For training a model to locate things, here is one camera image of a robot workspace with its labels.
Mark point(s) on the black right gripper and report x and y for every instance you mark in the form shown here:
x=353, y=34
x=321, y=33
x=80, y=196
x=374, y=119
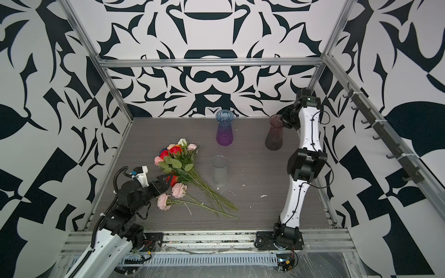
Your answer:
x=284, y=119

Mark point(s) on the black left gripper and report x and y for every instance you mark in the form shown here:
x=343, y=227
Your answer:
x=162, y=185

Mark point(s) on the smoky pink glass vase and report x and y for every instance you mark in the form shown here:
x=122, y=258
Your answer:
x=274, y=139

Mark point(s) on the clear glass vase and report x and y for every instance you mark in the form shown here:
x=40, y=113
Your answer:
x=220, y=176

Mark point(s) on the purple blue glass vase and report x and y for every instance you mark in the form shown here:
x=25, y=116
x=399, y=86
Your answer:
x=225, y=135

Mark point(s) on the red rose stem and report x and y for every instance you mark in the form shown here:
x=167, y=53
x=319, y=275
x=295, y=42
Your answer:
x=172, y=180

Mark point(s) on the pink peony flower stem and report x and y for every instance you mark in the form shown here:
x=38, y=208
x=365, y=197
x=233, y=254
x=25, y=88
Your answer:
x=179, y=196

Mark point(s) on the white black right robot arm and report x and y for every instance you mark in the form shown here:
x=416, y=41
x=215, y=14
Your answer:
x=304, y=165

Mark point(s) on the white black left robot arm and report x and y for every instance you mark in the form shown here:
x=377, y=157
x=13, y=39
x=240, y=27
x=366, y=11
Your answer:
x=116, y=233

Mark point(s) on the mixed artificial flower bouquet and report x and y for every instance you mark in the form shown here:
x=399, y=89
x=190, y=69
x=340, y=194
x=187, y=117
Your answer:
x=179, y=160

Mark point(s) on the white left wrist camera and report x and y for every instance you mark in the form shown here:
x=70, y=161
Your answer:
x=140, y=174

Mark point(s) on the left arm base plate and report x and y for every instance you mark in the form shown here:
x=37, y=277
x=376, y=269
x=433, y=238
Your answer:
x=152, y=241

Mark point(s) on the aluminium front rail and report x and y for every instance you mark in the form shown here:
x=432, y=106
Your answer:
x=315, y=240

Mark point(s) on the white slotted cable duct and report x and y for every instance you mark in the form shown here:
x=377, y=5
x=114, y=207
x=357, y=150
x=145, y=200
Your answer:
x=175, y=260

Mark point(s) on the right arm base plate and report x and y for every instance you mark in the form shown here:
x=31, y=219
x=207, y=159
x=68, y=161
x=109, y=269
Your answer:
x=266, y=240

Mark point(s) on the black wall hook rack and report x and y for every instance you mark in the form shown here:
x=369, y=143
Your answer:
x=385, y=133

